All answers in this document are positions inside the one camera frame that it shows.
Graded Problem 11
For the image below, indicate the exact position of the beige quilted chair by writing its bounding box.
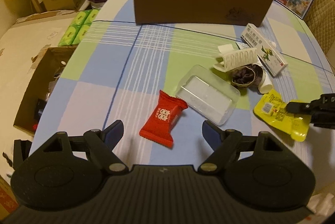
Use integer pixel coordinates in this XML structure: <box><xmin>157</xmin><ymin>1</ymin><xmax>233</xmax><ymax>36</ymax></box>
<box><xmin>304</xmin><ymin>0</ymin><xmax>334</xmax><ymax>54</ymax></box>

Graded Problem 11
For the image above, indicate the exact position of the open brown floor box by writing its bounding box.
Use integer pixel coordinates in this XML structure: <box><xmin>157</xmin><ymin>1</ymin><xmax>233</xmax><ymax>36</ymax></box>
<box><xmin>13</xmin><ymin>46</ymin><xmax>75</xmax><ymax>135</ymax></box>

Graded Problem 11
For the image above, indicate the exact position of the yellow snack packet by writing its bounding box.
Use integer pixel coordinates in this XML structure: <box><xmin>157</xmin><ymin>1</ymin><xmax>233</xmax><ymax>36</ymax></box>
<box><xmin>253</xmin><ymin>89</ymin><xmax>311</xmax><ymax>142</ymax></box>

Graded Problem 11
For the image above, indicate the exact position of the green tissue pack bundle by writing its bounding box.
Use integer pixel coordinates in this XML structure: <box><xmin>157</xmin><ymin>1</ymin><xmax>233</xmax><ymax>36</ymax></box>
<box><xmin>58</xmin><ymin>9</ymin><xmax>99</xmax><ymax>47</ymax></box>

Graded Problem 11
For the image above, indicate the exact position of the white medicine box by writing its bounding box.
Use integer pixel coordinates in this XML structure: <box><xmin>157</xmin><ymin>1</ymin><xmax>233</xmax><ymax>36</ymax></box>
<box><xmin>241</xmin><ymin>23</ymin><xmax>288</xmax><ymax>77</ymax></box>

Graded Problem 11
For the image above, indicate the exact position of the white hair claw clip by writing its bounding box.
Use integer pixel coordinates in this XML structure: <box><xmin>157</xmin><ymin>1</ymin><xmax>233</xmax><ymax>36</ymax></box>
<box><xmin>214</xmin><ymin>44</ymin><xmax>258</xmax><ymax>73</ymax></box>

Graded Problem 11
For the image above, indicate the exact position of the checkered tablecloth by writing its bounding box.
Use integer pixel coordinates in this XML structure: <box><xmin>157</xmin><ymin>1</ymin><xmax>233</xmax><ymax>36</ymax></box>
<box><xmin>30</xmin><ymin>0</ymin><xmax>334</xmax><ymax>191</ymax></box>

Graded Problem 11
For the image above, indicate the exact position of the red candy wrapper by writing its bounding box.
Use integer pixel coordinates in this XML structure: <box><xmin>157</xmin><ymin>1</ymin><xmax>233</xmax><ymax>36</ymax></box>
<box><xmin>139</xmin><ymin>90</ymin><xmax>188</xmax><ymax>149</ymax></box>

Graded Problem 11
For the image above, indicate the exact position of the clear plastic tray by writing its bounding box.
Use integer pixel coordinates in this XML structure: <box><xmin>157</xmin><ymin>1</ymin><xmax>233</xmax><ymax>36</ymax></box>
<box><xmin>175</xmin><ymin>65</ymin><xmax>240</xmax><ymax>126</ymax></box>

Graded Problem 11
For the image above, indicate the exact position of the white sachet packet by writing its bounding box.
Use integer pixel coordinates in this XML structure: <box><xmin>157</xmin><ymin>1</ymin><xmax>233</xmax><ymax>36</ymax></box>
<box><xmin>236</xmin><ymin>41</ymin><xmax>250</xmax><ymax>50</ymax></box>

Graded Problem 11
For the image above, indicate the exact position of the small white bottle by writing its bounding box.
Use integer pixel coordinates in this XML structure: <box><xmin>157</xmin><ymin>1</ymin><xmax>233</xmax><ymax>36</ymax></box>
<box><xmin>251</xmin><ymin>64</ymin><xmax>273</xmax><ymax>94</ymax></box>

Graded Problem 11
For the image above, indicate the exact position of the dark scrunchie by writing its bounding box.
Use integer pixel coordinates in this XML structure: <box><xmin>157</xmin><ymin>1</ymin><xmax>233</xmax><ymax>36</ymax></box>
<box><xmin>230</xmin><ymin>64</ymin><xmax>263</xmax><ymax>88</ymax></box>

